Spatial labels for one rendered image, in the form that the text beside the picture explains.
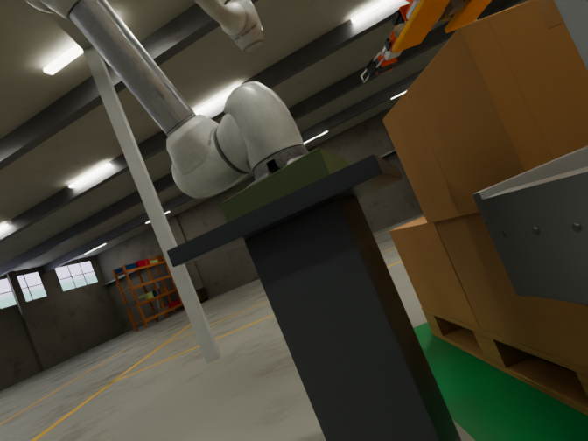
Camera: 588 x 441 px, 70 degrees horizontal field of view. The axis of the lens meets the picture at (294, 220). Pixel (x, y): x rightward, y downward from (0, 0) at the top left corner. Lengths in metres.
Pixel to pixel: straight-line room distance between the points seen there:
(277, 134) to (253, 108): 0.09
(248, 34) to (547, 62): 0.91
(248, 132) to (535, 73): 0.65
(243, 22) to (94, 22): 0.50
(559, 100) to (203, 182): 0.87
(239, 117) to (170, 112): 0.20
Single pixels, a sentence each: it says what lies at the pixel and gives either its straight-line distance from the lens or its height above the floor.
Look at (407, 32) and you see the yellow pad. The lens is 1.40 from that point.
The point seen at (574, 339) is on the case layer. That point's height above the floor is 0.21.
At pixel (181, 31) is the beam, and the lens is 6.10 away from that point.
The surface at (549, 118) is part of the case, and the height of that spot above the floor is 0.69.
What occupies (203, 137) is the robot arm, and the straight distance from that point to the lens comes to 1.16.
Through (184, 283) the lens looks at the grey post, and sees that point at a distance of 3.93.
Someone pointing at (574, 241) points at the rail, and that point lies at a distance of 0.70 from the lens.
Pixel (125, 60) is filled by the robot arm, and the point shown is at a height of 1.25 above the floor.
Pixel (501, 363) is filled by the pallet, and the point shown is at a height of 0.03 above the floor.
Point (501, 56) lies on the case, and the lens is 1.05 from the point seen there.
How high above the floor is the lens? 0.65
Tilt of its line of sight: 3 degrees up
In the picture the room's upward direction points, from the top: 23 degrees counter-clockwise
